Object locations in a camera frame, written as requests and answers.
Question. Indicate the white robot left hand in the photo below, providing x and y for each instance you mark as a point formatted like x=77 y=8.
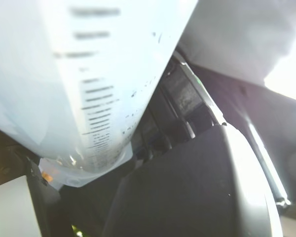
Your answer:
x=175 y=192

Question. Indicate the large clear plastic syringe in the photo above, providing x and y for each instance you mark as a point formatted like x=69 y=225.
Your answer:
x=51 y=74

